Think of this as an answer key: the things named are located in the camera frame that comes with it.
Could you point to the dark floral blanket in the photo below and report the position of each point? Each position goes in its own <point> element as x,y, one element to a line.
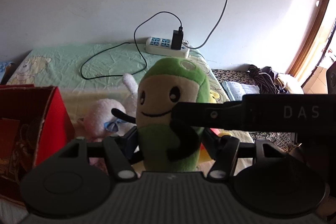
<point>282,140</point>

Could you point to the striped clothing pile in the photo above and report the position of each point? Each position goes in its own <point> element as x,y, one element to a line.
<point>271,82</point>

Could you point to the red cardboard box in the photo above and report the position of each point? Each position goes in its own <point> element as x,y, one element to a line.
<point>34,125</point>

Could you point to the black charger adapter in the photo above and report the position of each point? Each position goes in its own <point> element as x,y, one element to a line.
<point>177,39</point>

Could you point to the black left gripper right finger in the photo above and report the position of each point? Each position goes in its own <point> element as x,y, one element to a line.
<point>223,150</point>

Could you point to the green smiling plush toy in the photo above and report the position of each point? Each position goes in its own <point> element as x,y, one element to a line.
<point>166,145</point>

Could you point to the brown wooden door frame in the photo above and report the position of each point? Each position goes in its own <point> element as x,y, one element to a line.
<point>308,43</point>

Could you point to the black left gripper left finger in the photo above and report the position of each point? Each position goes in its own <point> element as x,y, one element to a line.
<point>120,154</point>

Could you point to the open book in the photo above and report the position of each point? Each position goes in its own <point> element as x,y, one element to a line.
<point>235,91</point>

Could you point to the cartoon bear bed sheet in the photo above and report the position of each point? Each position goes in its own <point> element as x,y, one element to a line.
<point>84,74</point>

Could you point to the pink bunny plush toy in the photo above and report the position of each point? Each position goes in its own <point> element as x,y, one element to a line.
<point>99,122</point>

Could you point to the white power strip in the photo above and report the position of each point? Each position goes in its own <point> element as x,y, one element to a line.
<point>160,46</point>

